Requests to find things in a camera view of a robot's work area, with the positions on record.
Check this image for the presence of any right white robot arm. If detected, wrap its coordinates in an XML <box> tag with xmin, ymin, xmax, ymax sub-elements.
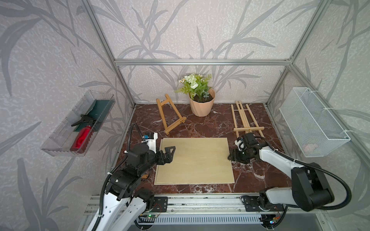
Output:
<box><xmin>228</xmin><ymin>133</ymin><xmax>335</xmax><ymax>212</ymax></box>

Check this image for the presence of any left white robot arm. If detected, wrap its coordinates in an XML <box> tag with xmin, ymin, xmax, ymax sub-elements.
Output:
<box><xmin>88</xmin><ymin>142</ymin><xmax>176</xmax><ymax>231</ymax></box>

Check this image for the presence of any green artificial plant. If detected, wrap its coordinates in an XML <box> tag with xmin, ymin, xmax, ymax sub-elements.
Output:
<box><xmin>175</xmin><ymin>73</ymin><xmax>214</xmax><ymax>103</ymax></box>

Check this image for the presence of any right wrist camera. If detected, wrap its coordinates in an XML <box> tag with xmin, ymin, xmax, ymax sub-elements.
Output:
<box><xmin>235</xmin><ymin>140</ymin><xmax>245</xmax><ymax>151</ymax></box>

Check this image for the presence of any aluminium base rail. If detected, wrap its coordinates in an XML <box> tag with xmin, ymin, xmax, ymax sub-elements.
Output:
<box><xmin>83</xmin><ymin>192</ymin><xmax>319</xmax><ymax>229</ymax></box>

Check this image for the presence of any green dustpan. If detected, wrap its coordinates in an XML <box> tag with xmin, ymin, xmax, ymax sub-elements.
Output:
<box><xmin>74</xmin><ymin>100</ymin><xmax>115</xmax><ymax>132</ymax></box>

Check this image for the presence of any wooden easel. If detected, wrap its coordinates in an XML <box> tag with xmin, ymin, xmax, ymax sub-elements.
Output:
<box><xmin>156</xmin><ymin>93</ymin><xmax>187</xmax><ymax>135</ymax></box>
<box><xmin>230</xmin><ymin>101</ymin><xmax>265</xmax><ymax>138</ymax></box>

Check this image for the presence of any pink item in basket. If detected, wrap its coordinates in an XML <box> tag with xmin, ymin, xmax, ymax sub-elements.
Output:
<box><xmin>303</xmin><ymin>144</ymin><xmax>318</xmax><ymax>154</ymax></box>

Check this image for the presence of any clear plastic wall bin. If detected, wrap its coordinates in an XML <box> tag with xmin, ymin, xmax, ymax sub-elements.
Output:
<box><xmin>41</xmin><ymin>90</ymin><xmax>116</xmax><ymax>157</ymax></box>

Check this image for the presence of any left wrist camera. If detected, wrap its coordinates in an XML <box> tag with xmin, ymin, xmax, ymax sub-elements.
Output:
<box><xmin>143</xmin><ymin>132</ymin><xmax>158</xmax><ymax>153</ymax></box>

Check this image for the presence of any pink flower pot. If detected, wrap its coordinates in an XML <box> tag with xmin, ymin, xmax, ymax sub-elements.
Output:
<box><xmin>189</xmin><ymin>88</ymin><xmax>215</xmax><ymax>117</ymax></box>

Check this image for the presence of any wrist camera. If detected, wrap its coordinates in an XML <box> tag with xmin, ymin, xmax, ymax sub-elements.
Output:
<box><xmin>235</xmin><ymin>140</ymin><xmax>245</xmax><ymax>151</ymax></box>
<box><xmin>143</xmin><ymin>132</ymin><xmax>158</xmax><ymax>153</ymax></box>

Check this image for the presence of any white wire mesh basket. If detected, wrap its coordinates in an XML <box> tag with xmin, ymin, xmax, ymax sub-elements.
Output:
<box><xmin>279</xmin><ymin>87</ymin><xmax>351</xmax><ymax>157</ymax></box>

